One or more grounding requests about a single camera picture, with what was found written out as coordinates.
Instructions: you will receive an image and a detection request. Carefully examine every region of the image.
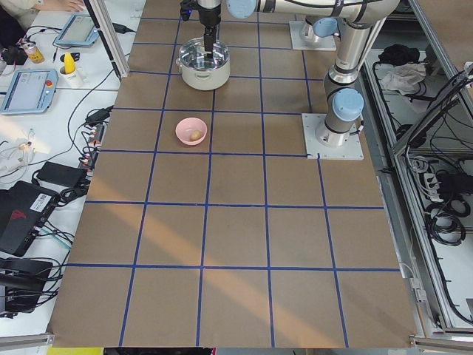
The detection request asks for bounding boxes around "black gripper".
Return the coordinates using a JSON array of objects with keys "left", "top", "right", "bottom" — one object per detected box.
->
[{"left": 197, "top": 0, "right": 222, "bottom": 58}]

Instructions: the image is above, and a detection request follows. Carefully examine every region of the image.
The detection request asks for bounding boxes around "brown egg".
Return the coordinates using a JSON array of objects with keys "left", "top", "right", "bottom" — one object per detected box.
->
[{"left": 189, "top": 130, "right": 203, "bottom": 141}]

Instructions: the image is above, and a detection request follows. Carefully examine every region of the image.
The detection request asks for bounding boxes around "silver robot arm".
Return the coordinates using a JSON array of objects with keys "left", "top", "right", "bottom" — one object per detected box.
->
[{"left": 227, "top": 1, "right": 398, "bottom": 148}]

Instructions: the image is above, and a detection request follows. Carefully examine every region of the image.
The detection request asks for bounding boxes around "pale green cooking pot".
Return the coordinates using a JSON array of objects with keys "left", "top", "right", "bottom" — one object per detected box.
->
[{"left": 176, "top": 37, "right": 231, "bottom": 91}]

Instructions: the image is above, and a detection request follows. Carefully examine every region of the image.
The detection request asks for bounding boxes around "pink bowl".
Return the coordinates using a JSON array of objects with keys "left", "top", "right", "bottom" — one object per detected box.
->
[{"left": 175, "top": 117, "right": 208, "bottom": 146}]

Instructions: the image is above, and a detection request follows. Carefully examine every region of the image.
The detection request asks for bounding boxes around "far blue teach pendant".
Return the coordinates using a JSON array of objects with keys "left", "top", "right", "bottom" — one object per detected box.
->
[{"left": 55, "top": 15, "right": 99, "bottom": 47}]

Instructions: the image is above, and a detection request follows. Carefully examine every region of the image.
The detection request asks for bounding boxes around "blue teach pendant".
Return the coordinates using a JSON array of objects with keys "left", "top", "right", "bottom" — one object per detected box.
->
[
  {"left": 1, "top": 69, "right": 58, "bottom": 115},
  {"left": 55, "top": 15, "right": 99, "bottom": 47}
]

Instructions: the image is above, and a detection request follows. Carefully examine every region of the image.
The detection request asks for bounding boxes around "white cup with banana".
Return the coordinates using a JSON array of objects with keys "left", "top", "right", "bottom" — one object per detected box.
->
[{"left": 60, "top": 52, "right": 85, "bottom": 89}]

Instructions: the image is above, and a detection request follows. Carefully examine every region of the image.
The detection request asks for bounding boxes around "yellow drink can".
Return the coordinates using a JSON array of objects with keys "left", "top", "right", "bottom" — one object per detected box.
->
[{"left": 21, "top": 42, "right": 44, "bottom": 64}]

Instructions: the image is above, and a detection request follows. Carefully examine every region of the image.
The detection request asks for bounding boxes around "black cloth bundle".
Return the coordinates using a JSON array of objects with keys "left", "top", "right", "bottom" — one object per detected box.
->
[{"left": 378, "top": 44, "right": 420, "bottom": 67}]

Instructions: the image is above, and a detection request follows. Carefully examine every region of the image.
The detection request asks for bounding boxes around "near blue teach pendant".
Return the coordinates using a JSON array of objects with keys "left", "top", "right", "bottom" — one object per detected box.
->
[{"left": 1, "top": 69, "right": 58, "bottom": 115}]

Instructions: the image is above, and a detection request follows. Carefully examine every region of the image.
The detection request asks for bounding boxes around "brown paper table mat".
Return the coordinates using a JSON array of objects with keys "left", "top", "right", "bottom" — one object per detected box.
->
[{"left": 50, "top": 1, "right": 416, "bottom": 348}]

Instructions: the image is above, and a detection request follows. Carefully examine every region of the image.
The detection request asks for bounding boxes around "crumpled white cloth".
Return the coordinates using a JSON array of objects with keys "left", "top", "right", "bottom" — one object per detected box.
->
[{"left": 380, "top": 64, "right": 426, "bottom": 95}]

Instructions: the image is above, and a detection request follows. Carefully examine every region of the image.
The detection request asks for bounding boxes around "black power adapter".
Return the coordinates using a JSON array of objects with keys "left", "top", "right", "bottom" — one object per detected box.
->
[{"left": 36, "top": 161, "right": 86, "bottom": 188}]

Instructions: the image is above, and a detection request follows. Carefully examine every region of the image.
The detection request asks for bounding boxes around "black computer box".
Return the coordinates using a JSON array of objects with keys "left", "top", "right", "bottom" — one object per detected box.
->
[{"left": 1, "top": 258, "right": 52, "bottom": 319}]

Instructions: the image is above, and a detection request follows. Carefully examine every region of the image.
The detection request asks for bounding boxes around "aluminium frame post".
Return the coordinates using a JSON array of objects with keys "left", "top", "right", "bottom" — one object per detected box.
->
[{"left": 84, "top": 0, "right": 130, "bottom": 80}]

